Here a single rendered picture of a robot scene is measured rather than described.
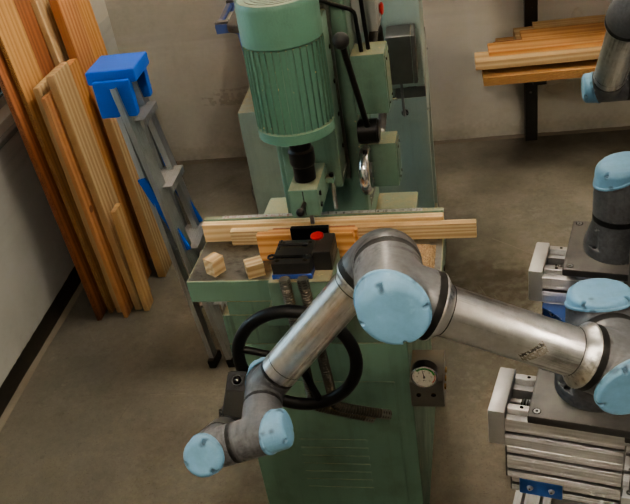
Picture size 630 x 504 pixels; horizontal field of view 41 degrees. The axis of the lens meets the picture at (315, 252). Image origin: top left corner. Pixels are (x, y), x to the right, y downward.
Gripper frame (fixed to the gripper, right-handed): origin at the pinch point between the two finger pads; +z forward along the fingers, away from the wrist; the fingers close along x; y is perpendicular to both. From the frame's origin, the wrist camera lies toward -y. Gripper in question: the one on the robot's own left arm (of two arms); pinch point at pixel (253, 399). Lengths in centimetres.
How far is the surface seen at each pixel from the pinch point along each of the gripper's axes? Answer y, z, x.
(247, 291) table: -22.2, 14.4, -4.6
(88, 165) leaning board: -59, 121, -96
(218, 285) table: -23.8, 13.6, -11.4
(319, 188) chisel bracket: -46, 17, 13
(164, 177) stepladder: -52, 94, -55
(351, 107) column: -65, 30, 19
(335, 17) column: -85, 19, 17
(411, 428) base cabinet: 15.5, 35.6, 31.1
